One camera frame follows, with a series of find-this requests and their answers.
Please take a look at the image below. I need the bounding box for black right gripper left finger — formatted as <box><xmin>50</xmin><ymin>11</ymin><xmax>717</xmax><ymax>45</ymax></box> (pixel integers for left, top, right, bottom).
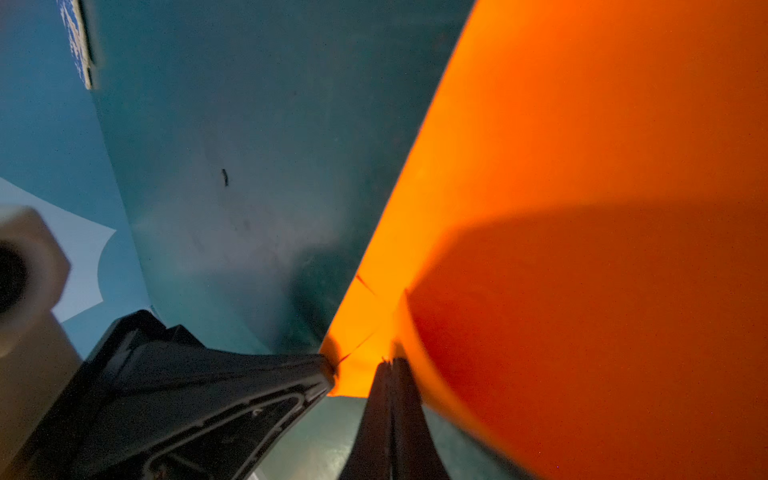
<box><xmin>338</xmin><ymin>362</ymin><xmax>392</xmax><ymax>480</ymax></box>

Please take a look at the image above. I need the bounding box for orange square paper sheet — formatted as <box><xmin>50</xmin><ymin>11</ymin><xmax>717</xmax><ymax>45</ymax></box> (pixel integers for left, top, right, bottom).
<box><xmin>323</xmin><ymin>1</ymin><xmax>767</xmax><ymax>479</ymax></box>

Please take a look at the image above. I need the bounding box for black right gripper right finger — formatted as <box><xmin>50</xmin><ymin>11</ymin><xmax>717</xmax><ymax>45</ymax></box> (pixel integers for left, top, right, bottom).
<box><xmin>392</xmin><ymin>358</ymin><xmax>449</xmax><ymax>480</ymax></box>

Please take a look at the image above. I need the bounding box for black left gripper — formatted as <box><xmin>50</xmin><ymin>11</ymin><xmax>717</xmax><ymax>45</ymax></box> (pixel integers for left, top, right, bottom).
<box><xmin>1</xmin><ymin>310</ymin><xmax>334</xmax><ymax>479</ymax></box>

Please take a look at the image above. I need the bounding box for blue dotted glove left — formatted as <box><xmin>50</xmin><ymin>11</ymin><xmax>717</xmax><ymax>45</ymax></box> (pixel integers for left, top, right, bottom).
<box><xmin>56</xmin><ymin>0</ymin><xmax>93</xmax><ymax>90</ymax></box>

